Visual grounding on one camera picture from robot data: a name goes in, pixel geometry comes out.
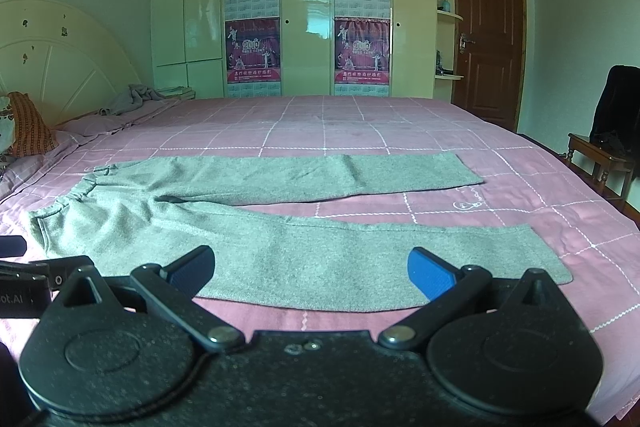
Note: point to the crumpled grey cloth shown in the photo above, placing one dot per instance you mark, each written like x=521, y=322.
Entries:
x=132, y=99

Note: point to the cream corner shelf unit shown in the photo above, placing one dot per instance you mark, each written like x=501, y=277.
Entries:
x=447, y=14

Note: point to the black jacket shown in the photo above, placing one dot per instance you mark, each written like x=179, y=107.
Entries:
x=617, y=107

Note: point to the green cloth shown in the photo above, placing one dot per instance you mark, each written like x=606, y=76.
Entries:
x=300, y=252

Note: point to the brown wooden door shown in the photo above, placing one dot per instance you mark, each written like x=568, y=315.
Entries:
x=487, y=32

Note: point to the folded beige blanket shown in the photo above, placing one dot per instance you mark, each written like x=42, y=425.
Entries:
x=175, y=92

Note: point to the pink checked bedsheet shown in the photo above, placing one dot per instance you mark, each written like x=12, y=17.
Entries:
x=350, y=132

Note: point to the cream arched headboard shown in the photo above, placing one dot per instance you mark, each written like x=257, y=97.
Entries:
x=55, y=57

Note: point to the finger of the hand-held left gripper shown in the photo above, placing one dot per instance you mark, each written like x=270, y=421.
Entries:
x=10, y=247
x=55, y=269

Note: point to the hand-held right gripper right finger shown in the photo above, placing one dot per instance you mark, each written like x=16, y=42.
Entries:
x=430, y=274

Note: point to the dark shelf item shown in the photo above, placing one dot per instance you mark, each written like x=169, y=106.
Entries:
x=441, y=63

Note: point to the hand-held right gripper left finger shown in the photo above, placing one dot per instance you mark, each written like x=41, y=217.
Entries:
x=192, y=269

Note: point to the orange patterned pillow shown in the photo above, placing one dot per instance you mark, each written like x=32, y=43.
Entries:
x=32, y=127

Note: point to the teal patterned blanket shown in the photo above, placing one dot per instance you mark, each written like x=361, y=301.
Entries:
x=5, y=127

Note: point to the small teal bottle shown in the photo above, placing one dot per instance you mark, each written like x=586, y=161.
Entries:
x=444, y=2

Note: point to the wooden chair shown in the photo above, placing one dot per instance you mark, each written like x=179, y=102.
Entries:
x=595, y=157

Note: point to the lavender pillow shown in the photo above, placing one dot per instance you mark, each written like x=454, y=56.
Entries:
x=115, y=119

